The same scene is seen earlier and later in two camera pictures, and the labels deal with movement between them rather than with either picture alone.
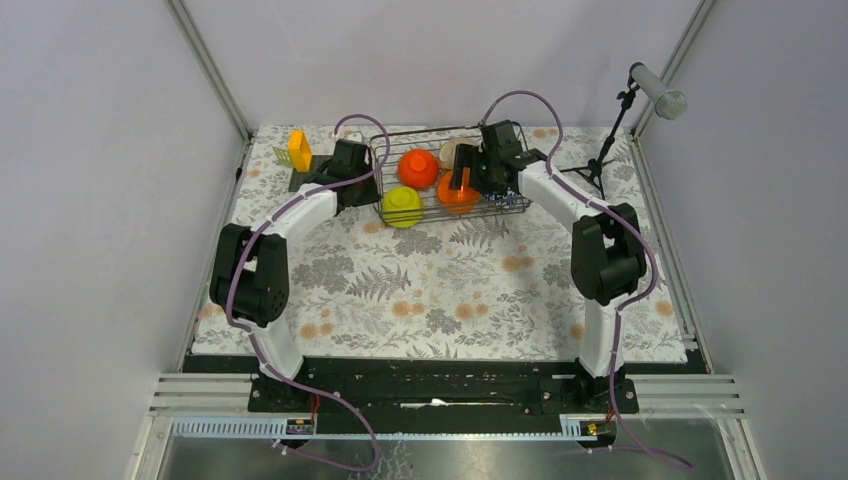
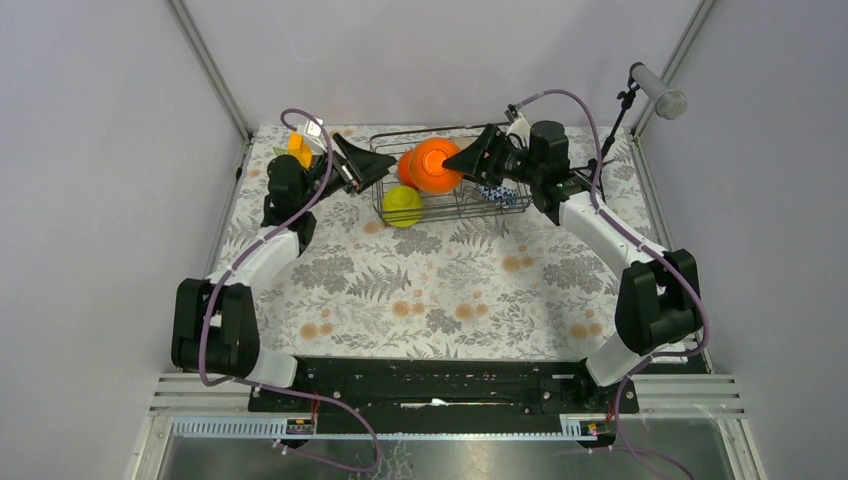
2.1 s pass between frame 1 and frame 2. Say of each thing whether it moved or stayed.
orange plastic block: stayed
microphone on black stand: stayed
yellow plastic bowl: stayed
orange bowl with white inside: moved
